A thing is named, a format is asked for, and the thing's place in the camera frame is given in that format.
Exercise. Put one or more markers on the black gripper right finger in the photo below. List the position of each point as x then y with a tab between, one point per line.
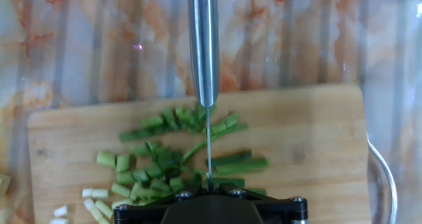
283	214

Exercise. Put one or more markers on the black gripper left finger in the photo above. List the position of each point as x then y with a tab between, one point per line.
141	214

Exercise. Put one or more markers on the bamboo cutting board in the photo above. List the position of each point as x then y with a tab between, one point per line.
296	135

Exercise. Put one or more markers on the steel cleaver knife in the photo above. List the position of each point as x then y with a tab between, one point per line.
204	52

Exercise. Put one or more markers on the cut green garlic piece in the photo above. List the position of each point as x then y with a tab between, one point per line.
103	208
141	175
135	191
152	146
231	119
92	210
125	178
146	132
106	159
121	190
154	170
168	116
162	129
95	193
183	114
123	163
152	122
201	111
218	128
160	185
176	183
140	150
122	203
128	136

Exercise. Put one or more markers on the cut white garlic piece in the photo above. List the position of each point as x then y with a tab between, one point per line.
59	221
60	211

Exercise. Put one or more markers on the clear glass dish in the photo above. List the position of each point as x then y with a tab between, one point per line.
384	171

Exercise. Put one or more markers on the wooden peg rack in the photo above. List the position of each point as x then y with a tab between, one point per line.
4	184

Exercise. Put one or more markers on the marble pattern table mat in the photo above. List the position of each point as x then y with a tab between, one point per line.
99	36

